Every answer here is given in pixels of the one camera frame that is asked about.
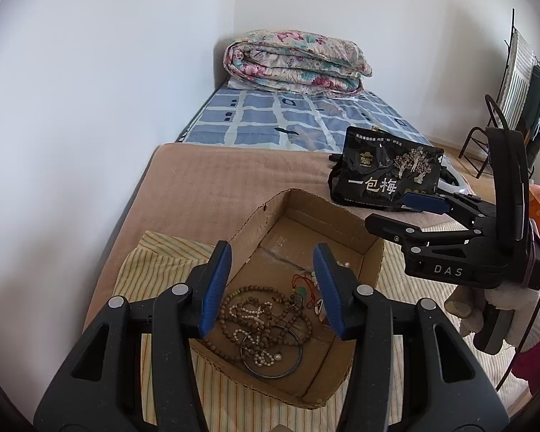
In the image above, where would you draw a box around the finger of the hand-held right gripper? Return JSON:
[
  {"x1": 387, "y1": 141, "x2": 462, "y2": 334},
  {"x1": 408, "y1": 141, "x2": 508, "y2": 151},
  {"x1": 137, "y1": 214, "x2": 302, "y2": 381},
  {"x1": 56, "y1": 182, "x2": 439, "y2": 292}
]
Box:
[
  {"x1": 402, "y1": 190, "x2": 482, "y2": 231},
  {"x1": 364, "y1": 213, "x2": 471, "y2": 255}
]

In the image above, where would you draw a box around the silver flat device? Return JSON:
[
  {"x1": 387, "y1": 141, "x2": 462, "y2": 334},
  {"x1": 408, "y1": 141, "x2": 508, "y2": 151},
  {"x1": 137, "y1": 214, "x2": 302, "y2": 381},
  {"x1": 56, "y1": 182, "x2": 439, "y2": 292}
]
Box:
[{"x1": 436, "y1": 162, "x2": 471, "y2": 196}]

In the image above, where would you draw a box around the black snack bag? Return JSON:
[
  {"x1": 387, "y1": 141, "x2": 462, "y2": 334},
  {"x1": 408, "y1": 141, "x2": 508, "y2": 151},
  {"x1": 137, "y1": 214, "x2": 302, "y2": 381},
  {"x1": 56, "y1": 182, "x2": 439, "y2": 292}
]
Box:
[{"x1": 328, "y1": 126, "x2": 446, "y2": 212}]

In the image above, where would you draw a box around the striped hanging towel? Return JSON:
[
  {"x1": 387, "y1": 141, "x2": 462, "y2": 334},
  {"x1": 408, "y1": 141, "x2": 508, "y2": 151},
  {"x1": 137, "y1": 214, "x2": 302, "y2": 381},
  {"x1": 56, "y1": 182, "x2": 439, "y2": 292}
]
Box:
[{"x1": 504, "y1": 31, "x2": 539, "y2": 131}]

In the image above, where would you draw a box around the black clothes rack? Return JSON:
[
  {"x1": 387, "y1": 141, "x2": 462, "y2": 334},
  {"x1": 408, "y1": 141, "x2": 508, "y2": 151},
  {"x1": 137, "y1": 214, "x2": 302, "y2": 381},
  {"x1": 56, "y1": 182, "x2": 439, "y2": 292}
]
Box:
[{"x1": 499, "y1": 9, "x2": 540, "y2": 154}]

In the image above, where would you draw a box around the brown wooden bead necklace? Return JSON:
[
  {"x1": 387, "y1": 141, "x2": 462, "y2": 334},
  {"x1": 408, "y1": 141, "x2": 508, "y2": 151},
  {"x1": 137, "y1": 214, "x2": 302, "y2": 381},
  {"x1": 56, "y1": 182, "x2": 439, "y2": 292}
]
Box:
[{"x1": 202, "y1": 284, "x2": 316, "y2": 363}]

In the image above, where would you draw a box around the cardboard box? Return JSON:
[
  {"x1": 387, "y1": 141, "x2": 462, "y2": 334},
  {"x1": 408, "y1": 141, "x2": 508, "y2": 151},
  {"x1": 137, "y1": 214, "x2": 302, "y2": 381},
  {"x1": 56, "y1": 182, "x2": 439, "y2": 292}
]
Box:
[{"x1": 186, "y1": 188, "x2": 385, "y2": 410}]

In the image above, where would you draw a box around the striped cloth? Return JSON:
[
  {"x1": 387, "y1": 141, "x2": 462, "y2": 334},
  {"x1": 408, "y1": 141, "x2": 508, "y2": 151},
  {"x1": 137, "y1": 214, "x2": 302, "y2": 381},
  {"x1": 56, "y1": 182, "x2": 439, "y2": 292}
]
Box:
[{"x1": 112, "y1": 229, "x2": 536, "y2": 432}]

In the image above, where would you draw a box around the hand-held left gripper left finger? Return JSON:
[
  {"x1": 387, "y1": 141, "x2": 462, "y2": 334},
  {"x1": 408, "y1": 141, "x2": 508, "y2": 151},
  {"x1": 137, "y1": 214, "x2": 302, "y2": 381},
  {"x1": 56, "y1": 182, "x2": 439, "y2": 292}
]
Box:
[{"x1": 33, "y1": 240, "x2": 232, "y2": 432}]

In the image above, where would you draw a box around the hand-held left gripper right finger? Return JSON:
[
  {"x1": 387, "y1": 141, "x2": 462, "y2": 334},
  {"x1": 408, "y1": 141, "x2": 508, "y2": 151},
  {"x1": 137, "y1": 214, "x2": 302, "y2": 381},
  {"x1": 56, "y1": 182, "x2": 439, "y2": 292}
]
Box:
[{"x1": 312, "y1": 243, "x2": 509, "y2": 432}]

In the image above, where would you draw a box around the red cord green pendant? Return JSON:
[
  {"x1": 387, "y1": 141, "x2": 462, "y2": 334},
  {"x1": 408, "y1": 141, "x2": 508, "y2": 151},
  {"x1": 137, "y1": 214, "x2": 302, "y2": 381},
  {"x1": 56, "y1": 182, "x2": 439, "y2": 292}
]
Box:
[{"x1": 290, "y1": 272, "x2": 325, "y2": 316}]

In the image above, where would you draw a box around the white pearl necklace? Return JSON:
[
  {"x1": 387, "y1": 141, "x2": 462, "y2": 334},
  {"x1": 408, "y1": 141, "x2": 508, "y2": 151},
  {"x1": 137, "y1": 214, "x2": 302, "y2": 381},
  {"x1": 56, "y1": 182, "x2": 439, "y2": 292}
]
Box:
[{"x1": 229, "y1": 258, "x2": 352, "y2": 367}]

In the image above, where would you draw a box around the dark bangle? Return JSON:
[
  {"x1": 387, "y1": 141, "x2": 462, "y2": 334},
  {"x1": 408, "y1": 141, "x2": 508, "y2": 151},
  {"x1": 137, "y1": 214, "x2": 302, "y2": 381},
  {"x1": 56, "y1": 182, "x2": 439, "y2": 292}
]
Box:
[{"x1": 239, "y1": 324, "x2": 304, "y2": 379}]

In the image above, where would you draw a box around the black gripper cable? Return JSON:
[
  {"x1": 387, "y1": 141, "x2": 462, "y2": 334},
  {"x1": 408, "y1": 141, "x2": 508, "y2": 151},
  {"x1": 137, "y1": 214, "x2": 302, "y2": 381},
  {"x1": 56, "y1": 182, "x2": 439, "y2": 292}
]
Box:
[{"x1": 495, "y1": 238, "x2": 540, "y2": 392}]

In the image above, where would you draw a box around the floral quilt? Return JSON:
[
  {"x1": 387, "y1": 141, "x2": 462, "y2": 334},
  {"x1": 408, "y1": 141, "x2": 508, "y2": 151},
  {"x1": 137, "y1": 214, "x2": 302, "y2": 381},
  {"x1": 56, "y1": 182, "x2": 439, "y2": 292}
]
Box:
[{"x1": 222, "y1": 29, "x2": 374, "y2": 96}]

